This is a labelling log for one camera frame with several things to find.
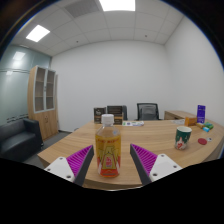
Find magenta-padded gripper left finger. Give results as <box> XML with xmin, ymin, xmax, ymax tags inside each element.
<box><xmin>44</xmin><ymin>144</ymin><xmax>95</xmax><ymax>187</ymax></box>

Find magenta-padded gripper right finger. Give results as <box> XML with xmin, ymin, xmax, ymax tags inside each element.
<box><xmin>129</xmin><ymin>143</ymin><xmax>184</xmax><ymax>186</ymax></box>

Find orange drink bottle white cap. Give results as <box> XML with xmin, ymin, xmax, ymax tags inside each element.
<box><xmin>94</xmin><ymin>113</ymin><xmax>122</xmax><ymax>179</ymax></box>

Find white and green booklet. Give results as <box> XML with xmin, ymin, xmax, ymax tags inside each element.
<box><xmin>121</xmin><ymin>120</ymin><xmax>145</xmax><ymax>127</ymax></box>

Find green mug with red print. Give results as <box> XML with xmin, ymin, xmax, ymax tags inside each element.
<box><xmin>174</xmin><ymin>125</ymin><xmax>193</xmax><ymax>151</ymax></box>

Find black mesh office chair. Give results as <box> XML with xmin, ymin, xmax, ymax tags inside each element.
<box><xmin>135</xmin><ymin>102</ymin><xmax>161</xmax><ymax>121</ymax></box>

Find small dark brown box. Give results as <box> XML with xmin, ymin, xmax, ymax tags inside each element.
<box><xmin>93</xmin><ymin>106</ymin><xmax>107</xmax><ymax>125</ymax></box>

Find large dark brown box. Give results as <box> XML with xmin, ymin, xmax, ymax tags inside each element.
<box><xmin>106</xmin><ymin>105</ymin><xmax>124</xmax><ymax>126</ymax></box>

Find orange wooden box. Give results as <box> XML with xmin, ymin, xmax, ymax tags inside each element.
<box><xmin>184</xmin><ymin>115</ymin><xmax>198</xmax><ymax>127</ymax></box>

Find black leather sofa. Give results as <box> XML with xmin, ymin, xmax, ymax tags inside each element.
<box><xmin>0</xmin><ymin>118</ymin><xmax>44</xmax><ymax>163</ymax></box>

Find wooden cabinet with glass doors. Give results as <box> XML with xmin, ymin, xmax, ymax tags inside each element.
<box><xmin>27</xmin><ymin>65</ymin><xmax>59</xmax><ymax>141</ymax></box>

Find purple standing card box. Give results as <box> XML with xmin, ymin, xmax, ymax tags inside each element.
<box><xmin>196</xmin><ymin>104</ymin><xmax>207</xmax><ymax>125</ymax></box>

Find green folded cloth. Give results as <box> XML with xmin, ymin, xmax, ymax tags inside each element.
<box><xmin>203</xmin><ymin>121</ymin><xmax>215</xmax><ymax>130</ymax></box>

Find small ceiling light panel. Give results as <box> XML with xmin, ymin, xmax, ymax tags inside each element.
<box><xmin>25</xmin><ymin>24</ymin><xmax>51</xmax><ymax>43</ymax></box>

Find ceiling air vent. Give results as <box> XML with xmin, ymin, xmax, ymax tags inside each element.
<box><xmin>64</xmin><ymin>0</ymin><xmax>101</xmax><ymax>18</ymax></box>

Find large ceiling light panel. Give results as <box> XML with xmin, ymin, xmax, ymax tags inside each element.
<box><xmin>98</xmin><ymin>0</ymin><xmax>137</xmax><ymax>12</ymax></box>

